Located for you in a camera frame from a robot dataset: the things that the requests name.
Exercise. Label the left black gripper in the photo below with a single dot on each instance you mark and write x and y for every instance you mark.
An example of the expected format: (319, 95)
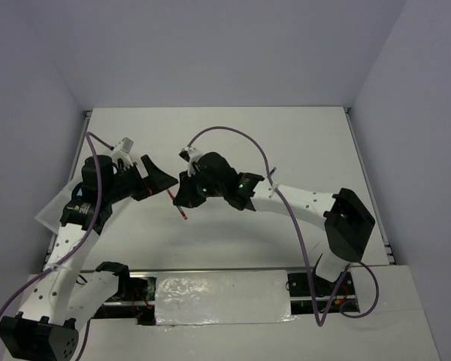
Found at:
(157, 180)

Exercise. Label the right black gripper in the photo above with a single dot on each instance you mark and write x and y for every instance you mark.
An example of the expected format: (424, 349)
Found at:
(186, 196)

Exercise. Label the red gel pen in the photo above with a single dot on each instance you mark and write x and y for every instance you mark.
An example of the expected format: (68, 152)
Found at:
(181, 211)

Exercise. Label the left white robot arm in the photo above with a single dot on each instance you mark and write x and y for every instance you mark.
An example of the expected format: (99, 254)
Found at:
(47, 325)

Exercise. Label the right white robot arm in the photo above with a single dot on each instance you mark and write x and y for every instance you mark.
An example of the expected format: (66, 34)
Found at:
(343, 217)

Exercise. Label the silver foil covered panel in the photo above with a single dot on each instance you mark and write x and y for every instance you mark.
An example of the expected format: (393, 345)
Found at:
(216, 298)

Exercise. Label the clear plastic organizer tray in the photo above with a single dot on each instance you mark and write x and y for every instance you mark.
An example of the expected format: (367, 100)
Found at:
(56, 214)

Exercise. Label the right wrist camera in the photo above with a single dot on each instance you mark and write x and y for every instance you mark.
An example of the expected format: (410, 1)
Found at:
(190, 155)

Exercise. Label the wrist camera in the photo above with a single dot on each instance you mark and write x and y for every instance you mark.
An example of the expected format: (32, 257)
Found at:
(190, 155)
(120, 154)

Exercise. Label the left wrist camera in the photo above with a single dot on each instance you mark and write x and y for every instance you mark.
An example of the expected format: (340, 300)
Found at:
(120, 154)

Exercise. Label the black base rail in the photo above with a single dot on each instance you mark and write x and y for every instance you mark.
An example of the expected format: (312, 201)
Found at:
(137, 301)

